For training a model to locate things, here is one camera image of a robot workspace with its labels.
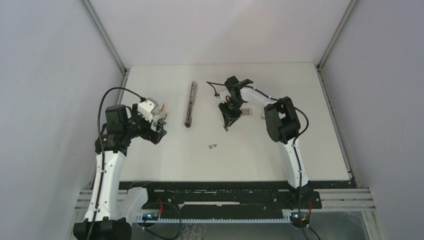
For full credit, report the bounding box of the right controller board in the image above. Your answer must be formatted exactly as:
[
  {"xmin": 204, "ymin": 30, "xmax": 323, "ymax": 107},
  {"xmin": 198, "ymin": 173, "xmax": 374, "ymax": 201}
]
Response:
[{"xmin": 289, "ymin": 212, "xmax": 311, "ymax": 229}]

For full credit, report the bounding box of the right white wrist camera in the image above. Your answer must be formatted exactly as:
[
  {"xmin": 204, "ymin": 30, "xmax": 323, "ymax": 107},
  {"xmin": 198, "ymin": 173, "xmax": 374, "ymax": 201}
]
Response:
[{"xmin": 218, "ymin": 90, "xmax": 230, "ymax": 102}]

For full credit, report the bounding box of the controller board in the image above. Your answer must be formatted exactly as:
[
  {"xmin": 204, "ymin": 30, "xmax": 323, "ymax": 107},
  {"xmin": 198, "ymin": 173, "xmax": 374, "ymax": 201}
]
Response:
[
  {"xmin": 142, "ymin": 213, "xmax": 160, "ymax": 221},
  {"xmin": 289, "ymin": 212, "xmax": 311, "ymax": 229}
]

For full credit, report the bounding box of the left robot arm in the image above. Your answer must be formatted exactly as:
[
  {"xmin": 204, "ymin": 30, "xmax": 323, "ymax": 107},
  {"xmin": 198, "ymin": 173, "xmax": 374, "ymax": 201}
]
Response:
[{"xmin": 72, "ymin": 98, "xmax": 167, "ymax": 240}]

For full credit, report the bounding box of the left aluminium frame post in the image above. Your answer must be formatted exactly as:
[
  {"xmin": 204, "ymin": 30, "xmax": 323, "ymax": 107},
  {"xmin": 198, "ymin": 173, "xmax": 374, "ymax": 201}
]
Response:
[{"xmin": 79, "ymin": 0, "xmax": 128, "ymax": 87}]

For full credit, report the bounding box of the right aluminium frame post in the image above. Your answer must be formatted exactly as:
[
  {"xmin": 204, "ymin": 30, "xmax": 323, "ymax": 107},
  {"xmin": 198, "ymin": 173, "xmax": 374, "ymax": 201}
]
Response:
[{"xmin": 316, "ymin": 0, "xmax": 360, "ymax": 80}]

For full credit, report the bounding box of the small beige stapler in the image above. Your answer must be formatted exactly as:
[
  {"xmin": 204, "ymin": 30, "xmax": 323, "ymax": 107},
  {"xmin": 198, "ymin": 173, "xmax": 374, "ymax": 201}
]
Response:
[{"xmin": 158, "ymin": 112, "xmax": 168, "ymax": 122}]

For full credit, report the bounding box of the white cable duct rail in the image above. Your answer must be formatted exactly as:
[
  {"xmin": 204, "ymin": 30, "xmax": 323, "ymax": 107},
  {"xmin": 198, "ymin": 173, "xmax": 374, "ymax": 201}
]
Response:
[{"xmin": 135, "ymin": 211, "xmax": 298, "ymax": 224}]

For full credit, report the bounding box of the left black camera cable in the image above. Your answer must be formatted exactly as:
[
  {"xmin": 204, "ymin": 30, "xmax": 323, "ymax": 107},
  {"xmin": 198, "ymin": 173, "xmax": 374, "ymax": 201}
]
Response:
[{"xmin": 86, "ymin": 86, "xmax": 147, "ymax": 240}]

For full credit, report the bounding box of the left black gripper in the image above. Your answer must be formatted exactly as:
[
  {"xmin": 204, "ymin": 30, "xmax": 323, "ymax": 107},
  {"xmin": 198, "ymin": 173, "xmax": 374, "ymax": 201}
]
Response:
[{"xmin": 123, "ymin": 104, "xmax": 166, "ymax": 144}]

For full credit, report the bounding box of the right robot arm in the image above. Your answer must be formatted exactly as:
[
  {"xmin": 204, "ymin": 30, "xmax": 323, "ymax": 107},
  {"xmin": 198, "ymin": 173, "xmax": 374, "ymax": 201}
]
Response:
[{"xmin": 218, "ymin": 76, "xmax": 314, "ymax": 208}]

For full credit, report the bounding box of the small pink white stapler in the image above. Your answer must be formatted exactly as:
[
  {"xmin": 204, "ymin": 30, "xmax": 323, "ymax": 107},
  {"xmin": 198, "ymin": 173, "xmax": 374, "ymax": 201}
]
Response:
[{"xmin": 159, "ymin": 103, "xmax": 168, "ymax": 114}]

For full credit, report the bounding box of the grey black long stapler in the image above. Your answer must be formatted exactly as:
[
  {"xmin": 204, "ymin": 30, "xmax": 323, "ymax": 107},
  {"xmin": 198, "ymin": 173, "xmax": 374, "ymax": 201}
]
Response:
[{"xmin": 184, "ymin": 81, "xmax": 198, "ymax": 128}]

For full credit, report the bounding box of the aluminium frame post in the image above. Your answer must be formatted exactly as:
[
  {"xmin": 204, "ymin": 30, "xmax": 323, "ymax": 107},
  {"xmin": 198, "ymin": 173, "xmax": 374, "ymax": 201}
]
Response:
[
  {"xmin": 316, "ymin": 0, "xmax": 360, "ymax": 80},
  {"xmin": 79, "ymin": 0, "xmax": 128, "ymax": 87}
]

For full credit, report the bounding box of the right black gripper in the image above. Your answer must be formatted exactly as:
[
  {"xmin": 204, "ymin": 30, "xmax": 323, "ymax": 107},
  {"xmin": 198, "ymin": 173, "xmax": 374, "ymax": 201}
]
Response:
[{"xmin": 219, "ymin": 98, "xmax": 245, "ymax": 128}]

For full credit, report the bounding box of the left controller board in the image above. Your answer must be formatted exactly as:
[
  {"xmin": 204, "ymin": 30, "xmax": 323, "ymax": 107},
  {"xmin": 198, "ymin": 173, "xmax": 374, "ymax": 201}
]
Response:
[{"xmin": 142, "ymin": 213, "xmax": 160, "ymax": 221}]

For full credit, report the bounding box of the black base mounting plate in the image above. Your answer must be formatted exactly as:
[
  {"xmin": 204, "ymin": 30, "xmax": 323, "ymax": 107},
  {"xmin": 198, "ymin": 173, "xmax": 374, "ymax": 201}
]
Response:
[{"xmin": 119, "ymin": 180, "xmax": 357, "ymax": 222}]

